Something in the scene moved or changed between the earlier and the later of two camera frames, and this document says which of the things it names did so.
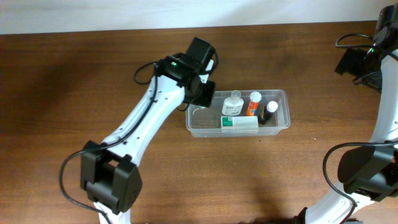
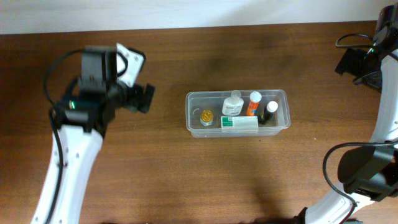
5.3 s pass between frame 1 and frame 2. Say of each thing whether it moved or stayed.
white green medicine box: stayed
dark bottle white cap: stayed
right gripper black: stayed
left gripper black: moved
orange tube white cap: stayed
